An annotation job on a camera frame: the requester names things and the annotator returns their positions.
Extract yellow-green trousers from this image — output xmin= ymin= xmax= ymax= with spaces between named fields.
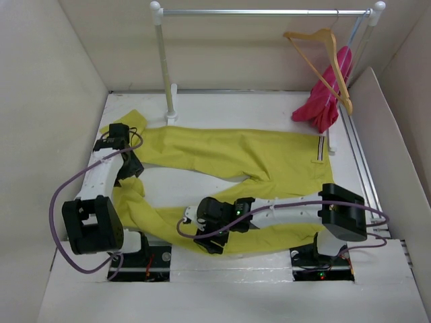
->
xmin=113 ymin=110 xmax=333 ymax=254

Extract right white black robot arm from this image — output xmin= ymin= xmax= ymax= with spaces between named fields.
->
xmin=183 ymin=183 xmax=367 ymax=265

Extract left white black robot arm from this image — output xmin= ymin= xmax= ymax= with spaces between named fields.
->
xmin=62 ymin=123 xmax=150 ymax=267

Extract wooden clothes hanger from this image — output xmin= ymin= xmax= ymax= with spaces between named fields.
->
xmin=282 ymin=28 xmax=354 ymax=116

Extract blue hanger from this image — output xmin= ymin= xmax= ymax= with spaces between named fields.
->
xmin=324 ymin=13 xmax=367 ymax=108

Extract pink hanging garment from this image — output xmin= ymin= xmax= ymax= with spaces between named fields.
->
xmin=292 ymin=46 xmax=352 ymax=133

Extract white metal clothes rack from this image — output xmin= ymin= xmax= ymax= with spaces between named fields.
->
xmin=148 ymin=0 xmax=387 ymax=155

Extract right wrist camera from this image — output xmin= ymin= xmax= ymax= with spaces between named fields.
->
xmin=183 ymin=206 xmax=205 ymax=231

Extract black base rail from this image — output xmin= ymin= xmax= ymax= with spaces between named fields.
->
xmin=108 ymin=244 xmax=354 ymax=283

